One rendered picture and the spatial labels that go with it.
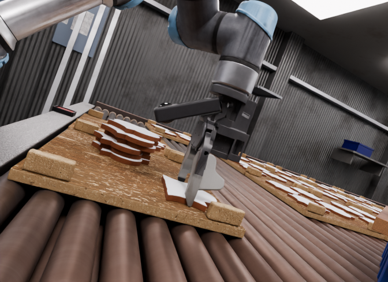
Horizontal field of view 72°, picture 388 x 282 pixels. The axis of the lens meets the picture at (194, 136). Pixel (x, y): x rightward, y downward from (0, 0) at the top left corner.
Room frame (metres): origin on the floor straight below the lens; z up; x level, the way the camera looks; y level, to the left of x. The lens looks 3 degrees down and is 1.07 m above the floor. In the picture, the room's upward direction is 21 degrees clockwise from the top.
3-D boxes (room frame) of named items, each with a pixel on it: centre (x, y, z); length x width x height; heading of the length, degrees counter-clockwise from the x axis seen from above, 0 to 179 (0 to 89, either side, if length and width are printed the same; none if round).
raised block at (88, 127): (0.72, 0.28, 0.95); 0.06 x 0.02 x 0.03; 107
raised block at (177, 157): (0.80, 0.02, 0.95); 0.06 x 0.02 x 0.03; 107
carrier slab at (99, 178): (0.58, 0.09, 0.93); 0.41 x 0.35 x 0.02; 17
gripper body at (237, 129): (0.49, -0.04, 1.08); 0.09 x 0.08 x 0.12; 103
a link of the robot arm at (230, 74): (0.50, -0.03, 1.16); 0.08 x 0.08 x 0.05
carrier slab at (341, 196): (1.67, -1.06, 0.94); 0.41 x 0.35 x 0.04; 19
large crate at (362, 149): (5.30, -3.06, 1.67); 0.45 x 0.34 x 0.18; 113
